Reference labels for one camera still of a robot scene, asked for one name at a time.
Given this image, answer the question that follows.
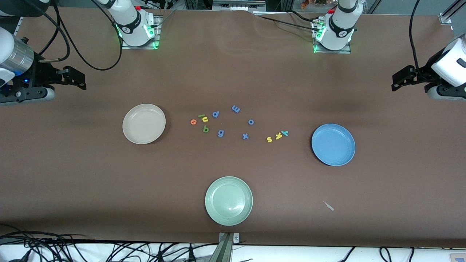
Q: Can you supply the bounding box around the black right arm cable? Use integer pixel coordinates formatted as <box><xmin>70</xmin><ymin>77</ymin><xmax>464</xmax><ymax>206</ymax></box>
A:
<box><xmin>35</xmin><ymin>0</ymin><xmax>123</xmax><ymax>71</ymax></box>

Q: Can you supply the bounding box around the metal camera pole bracket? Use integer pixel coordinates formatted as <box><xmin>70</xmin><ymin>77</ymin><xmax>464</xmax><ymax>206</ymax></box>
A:
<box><xmin>218</xmin><ymin>232</ymin><xmax>240</xmax><ymax>262</ymax></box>

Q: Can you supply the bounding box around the beige brown plate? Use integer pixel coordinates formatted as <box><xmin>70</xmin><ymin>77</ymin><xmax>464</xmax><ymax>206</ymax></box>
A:
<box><xmin>122</xmin><ymin>104</ymin><xmax>166</xmax><ymax>145</ymax></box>

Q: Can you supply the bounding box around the black floor cable tangle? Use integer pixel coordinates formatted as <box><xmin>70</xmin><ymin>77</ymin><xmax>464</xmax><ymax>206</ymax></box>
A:
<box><xmin>0</xmin><ymin>224</ymin><xmax>90</xmax><ymax>262</ymax></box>

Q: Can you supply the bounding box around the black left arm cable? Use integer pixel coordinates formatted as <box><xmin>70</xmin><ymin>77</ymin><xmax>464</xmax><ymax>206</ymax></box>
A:
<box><xmin>409</xmin><ymin>0</ymin><xmax>437</xmax><ymax>85</ymax></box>

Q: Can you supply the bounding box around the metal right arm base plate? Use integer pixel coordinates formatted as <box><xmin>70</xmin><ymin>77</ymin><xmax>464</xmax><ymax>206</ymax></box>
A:
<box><xmin>121</xmin><ymin>15</ymin><xmax>161</xmax><ymax>49</ymax></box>

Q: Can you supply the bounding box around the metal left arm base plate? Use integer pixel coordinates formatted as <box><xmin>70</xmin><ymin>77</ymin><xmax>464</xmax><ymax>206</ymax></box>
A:
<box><xmin>312</xmin><ymin>20</ymin><xmax>352</xmax><ymax>55</ymax></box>

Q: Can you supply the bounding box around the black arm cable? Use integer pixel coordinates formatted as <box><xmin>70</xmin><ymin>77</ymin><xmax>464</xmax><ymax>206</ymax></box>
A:
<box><xmin>409</xmin><ymin>0</ymin><xmax>437</xmax><ymax>85</ymax></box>
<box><xmin>35</xmin><ymin>0</ymin><xmax>123</xmax><ymax>71</ymax></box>

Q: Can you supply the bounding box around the aluminium frame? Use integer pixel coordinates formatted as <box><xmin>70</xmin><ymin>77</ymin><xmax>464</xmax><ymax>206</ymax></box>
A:
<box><xmin>212</xmin><ymin>0</ymin><xmax>267</xmax><ymax>12</ymax></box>

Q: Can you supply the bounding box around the pale green plate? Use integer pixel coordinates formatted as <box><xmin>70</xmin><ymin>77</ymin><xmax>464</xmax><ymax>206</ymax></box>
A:
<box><xmin>205</xmin><ymin>176</ymin><xmax>253</xmax><ymax>226</ymax></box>

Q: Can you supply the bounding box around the blue plate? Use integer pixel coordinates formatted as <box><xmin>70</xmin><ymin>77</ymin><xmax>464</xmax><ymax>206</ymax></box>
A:
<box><xmin>311</xmin><ymin>123</ymin><xmax>356</xmax><ymax>167</ymax></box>

